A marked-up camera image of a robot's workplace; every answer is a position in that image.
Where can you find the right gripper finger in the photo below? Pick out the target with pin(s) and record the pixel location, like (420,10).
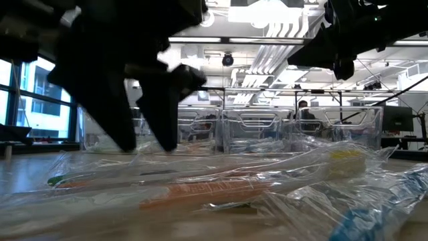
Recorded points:
(314,50)

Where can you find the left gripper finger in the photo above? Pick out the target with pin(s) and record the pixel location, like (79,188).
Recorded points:
(97,87)
(167,107)

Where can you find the blue white toothbrush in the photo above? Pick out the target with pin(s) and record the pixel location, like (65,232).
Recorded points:
(361,221)
(271,147)
(247,145)

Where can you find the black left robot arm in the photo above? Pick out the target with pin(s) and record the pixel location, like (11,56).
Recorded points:
(20,47)

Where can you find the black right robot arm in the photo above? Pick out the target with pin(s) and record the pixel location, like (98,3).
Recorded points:
(401,23)

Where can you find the clear plastic bin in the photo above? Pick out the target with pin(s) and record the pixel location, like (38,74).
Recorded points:
(200,112)
(257,112)
(90,134)
(354,111)

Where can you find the white ceiling pipe bundle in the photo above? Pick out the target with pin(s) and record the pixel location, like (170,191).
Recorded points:
(267,57)

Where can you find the long overhead light bar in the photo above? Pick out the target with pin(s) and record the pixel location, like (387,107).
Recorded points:
(261,40)

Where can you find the person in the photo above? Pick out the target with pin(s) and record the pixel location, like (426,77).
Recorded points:
(302,104)

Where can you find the purple white wrapped toothbrush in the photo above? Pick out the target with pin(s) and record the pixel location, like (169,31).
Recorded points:
(157,172)

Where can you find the black ceiling spotlight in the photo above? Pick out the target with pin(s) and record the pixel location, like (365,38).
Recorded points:
(227,59)

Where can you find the large window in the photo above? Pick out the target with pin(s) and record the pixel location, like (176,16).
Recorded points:
(10,77)

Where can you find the black computer monitor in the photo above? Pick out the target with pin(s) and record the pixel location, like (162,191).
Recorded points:
(398,118)

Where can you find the white ceiling duct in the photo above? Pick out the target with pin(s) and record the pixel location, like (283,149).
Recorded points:
(192,53)

